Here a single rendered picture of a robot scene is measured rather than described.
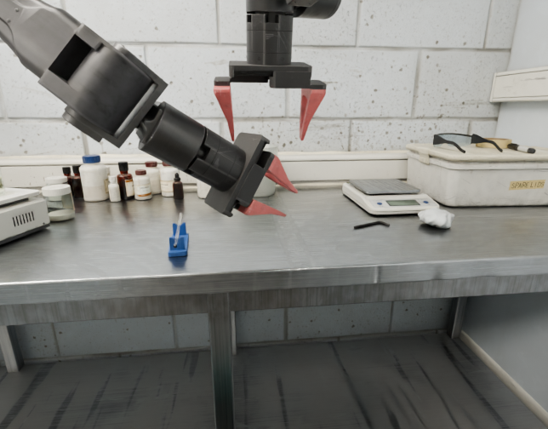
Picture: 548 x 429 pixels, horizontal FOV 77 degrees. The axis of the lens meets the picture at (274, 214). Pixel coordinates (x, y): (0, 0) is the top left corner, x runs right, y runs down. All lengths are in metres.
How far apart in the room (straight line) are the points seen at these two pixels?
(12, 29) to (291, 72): 0.28
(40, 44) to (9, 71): 0.99
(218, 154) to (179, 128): 0.05
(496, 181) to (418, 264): 0.49
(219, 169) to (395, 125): 1.01
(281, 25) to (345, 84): 0.83
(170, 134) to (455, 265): 0.54
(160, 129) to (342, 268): 0.39
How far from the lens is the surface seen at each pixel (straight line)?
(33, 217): 0.90
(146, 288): 0.61
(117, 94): 0.36
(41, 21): 0.40
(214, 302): 0.65
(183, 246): 0.66
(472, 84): 1.47
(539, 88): 1.35
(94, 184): 1.11
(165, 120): 0.37
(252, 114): 1.20
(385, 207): 0.91
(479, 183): 1.07
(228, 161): 0.39
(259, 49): 0.45
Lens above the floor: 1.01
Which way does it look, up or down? 17 degrees down
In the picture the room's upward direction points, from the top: straight up
